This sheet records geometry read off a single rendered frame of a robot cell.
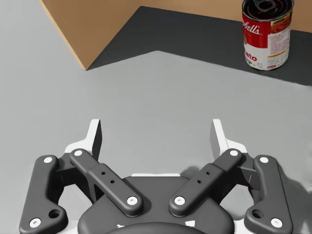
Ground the red and white can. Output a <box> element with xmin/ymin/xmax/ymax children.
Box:
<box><xmin>241</xmin><ymin>0</ymin><xmax>295</xmax><ymax>71</ymax></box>

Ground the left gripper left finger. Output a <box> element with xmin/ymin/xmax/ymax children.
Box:
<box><xmin>19</xmin><ymin>118</ymin><xmax>144</xmax><ymax>234</ymax></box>

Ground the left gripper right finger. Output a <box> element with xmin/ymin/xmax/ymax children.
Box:
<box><xmin>168</xmin><ymin>118</ymin><xmax>293</xmax><ymax>234</ymax></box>

